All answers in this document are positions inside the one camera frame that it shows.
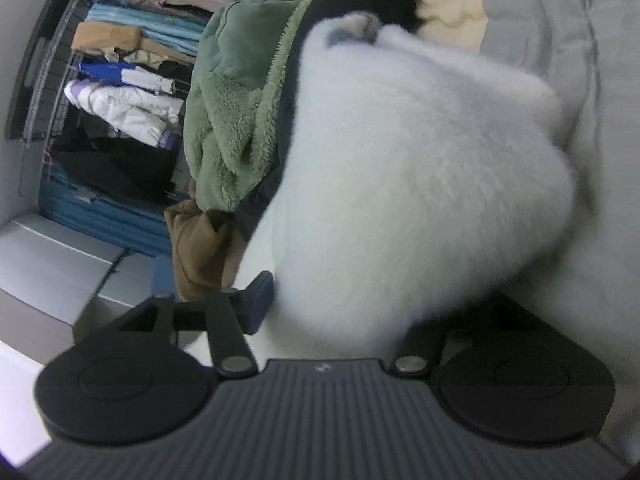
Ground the green fleece jacket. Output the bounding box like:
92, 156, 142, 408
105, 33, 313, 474
182, 0, 321, 213

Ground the black wire clothes rack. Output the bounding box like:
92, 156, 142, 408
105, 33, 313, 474
5, 0, 126, 201

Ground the grey storage box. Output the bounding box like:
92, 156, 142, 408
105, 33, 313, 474
75, 252, 176, 341
0, 212, 126, 351

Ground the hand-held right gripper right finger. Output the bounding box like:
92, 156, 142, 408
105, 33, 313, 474
390, 294, 551, 378

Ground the grey bed sheet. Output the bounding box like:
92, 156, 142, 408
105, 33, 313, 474
475, 0, 640, 461

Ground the white puffer jacket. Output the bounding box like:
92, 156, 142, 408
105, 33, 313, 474
64, 79, 185, 150

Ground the light blue folded cloth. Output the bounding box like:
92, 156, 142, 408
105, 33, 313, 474
85, 2, 211, 56

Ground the blue and white jacket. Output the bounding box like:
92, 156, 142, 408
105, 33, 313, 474
77, 61, 193, 95

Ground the patchwork blanket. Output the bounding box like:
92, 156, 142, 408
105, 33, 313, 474
390, 0, 490, 51

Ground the white navy striped fleece sweater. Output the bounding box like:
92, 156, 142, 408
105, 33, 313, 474
245, 10, 581, 361

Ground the brown garment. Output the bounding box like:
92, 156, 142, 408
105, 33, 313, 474
164, 199, 248, 303

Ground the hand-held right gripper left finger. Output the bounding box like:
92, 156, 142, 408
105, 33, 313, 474
117, 270, 275, 378

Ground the tan folded garment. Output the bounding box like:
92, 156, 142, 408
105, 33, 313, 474
72, 22, 196, 63

